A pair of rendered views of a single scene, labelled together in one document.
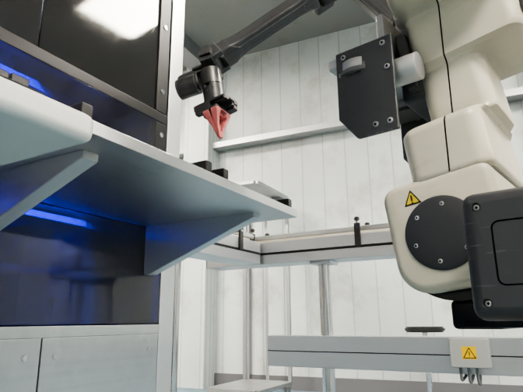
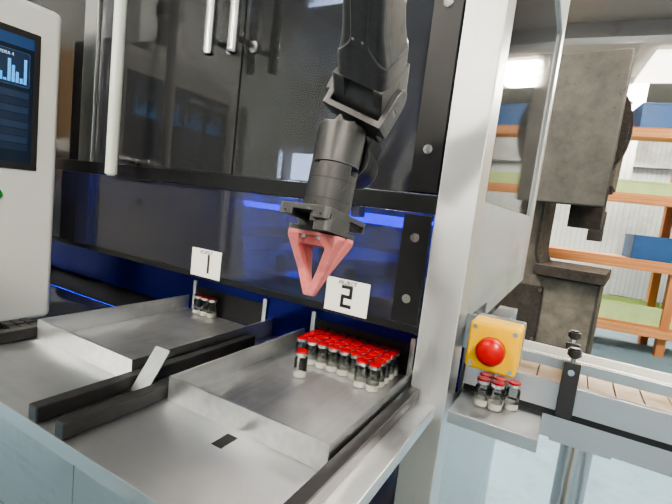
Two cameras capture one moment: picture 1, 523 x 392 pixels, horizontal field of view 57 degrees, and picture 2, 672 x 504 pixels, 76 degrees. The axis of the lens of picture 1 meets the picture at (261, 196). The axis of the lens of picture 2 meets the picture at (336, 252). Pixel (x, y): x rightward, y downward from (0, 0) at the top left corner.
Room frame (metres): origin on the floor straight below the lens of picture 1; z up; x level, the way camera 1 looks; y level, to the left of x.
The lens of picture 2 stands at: (1.18, -0.39, 1.18)
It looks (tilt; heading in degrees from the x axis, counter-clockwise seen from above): 7 degrees down; 89
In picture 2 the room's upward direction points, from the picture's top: 7 degrees clockwise
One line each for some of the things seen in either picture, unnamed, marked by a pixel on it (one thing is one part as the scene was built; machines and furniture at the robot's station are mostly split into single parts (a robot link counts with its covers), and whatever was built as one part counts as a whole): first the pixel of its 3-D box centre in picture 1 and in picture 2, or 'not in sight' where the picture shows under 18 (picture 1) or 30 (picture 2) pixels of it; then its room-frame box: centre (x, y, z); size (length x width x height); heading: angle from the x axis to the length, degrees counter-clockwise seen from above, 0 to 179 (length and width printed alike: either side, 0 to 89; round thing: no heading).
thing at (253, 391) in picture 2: not in sight; (311, 378); (1.18, 0.27, 0.90); 0.34 x 0.26 x 0.04; 60
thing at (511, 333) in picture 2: not in sight; (495, 343); (1.45, 0.25, 1.00); 0.08 x 0.07 x 0.07; 60
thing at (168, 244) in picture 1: (198, 245); not in sight; (1.21, 0.16, 0.80); 0.34 x 0.03 x 0.13; 60
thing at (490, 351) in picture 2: not in sight; (490, 350); (1.43, 0.21, 0.99); 0.04 x 0.04 x 0.04; 60
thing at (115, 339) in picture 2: not in sight; (166, 327); (0.88, 0.44, 0.90); 0.34 x 0.26 x 0.04; 60
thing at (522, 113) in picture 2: not in sight; (531, 90); (1.62, 0.68, 1.51); 0.85 x 0.01 x 0.59; 60
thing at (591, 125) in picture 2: not in sight; (560, 211); (3.19, 3.42, 1.34); 1.41 x 1.22 x 2.67; 157
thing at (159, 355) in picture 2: not in sight; (118, 381); (0.92, 0.16, 0.91); 0.14 x 0.03 x 0.06; 61
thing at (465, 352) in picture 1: (470, 352); not in sight; (1.66, -0.68, 0.50); 0.12 x 0.05 x 0.09; 60
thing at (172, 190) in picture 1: (125, 196); (200, 376); (0.99, 0.29, 0.87); 0.70 x 0.48 x 0.02; 150
